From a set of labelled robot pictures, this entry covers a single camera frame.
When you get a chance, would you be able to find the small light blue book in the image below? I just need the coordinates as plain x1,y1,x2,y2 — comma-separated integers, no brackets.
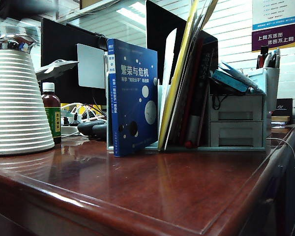
212,70,249,93

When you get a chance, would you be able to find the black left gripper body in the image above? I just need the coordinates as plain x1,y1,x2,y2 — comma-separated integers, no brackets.
0,0,59,22

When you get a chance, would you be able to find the white power strip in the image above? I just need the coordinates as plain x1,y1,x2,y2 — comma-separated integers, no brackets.
60,123,80,135

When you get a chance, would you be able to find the white pen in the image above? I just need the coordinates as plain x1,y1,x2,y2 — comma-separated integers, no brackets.
264,51,274,69

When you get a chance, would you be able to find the black and red pen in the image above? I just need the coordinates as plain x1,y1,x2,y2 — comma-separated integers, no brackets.
256,45,269,70

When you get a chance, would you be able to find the large black panel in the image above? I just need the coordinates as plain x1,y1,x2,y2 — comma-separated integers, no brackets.
146,0,219,87

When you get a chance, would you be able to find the black computer monitor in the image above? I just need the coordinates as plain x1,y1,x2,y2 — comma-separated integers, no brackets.
40,17,137,106

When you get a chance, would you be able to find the grey document folder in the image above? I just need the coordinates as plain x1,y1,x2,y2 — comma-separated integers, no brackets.
165,0,219,150

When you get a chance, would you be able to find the dark red book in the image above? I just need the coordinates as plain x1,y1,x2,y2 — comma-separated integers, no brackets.
179,36,204,148

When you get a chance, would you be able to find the black hanging cable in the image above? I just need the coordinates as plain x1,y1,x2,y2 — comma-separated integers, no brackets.
210,83,236,111

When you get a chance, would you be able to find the light blue desk organizer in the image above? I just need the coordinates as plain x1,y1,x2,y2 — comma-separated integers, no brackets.
105,51,281,152

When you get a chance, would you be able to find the dark book Chinese title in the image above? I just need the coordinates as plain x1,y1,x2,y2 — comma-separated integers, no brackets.
186,40,218,148

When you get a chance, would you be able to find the black power plug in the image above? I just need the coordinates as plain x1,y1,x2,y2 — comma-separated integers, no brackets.
72,112,82,126

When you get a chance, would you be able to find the black box with logo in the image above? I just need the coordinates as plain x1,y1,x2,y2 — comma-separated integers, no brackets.
274,98,294,117

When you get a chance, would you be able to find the white power cable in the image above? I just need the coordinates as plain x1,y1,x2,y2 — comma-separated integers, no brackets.
60,103,106,123

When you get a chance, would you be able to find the blue paperback book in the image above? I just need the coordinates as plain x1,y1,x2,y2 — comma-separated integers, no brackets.
107,38,158,158

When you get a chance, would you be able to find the white ribbed thermos jug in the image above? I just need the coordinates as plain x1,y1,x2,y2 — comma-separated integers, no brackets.
0,31,55,157

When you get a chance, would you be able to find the tan flat book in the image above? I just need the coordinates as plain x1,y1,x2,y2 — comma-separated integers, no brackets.
271,116,291,125

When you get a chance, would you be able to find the white and purple poster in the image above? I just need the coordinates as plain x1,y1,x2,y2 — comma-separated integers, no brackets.
252,0,295,53

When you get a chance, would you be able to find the white paper sheet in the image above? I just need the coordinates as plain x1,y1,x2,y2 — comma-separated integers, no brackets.
159,28,177,116

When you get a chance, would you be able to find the grey pen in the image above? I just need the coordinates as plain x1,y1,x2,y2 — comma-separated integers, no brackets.
274,49,281,69

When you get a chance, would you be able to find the white organizer drawer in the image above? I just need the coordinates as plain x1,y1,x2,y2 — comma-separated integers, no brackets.
209,122,264,148
209,95,264,121

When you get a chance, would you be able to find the silver flat monitor stand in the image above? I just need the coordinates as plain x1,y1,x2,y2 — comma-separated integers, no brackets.
76,43,106,89

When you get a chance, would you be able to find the white model airplane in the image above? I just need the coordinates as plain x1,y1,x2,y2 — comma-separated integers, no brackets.
35,59,79,82

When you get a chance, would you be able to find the brown bottle green label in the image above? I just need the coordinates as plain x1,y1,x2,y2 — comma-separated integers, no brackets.
41,82,62,145

